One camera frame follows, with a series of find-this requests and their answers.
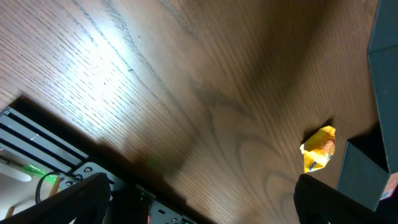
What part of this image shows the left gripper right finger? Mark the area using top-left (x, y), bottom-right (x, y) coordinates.
top-left (294, 174), bottom-right (392, 224)

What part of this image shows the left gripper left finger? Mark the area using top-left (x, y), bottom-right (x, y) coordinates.
top-left (1, 173), bottom-right (111, 224)

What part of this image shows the dark green box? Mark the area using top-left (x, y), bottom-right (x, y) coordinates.
top-left (337, 0), bottom-right (397, 210)

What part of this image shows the red and white carton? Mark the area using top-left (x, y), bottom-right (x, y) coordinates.
top-left (380, 172), bottom-right (398, 200)

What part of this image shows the small orange yellow snack bag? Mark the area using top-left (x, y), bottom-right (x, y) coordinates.
top-left (300, 126), bottom-right (336, 173)

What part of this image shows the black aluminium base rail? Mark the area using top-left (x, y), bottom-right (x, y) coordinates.
top-left (1, 105), bottom-right (208, 223)

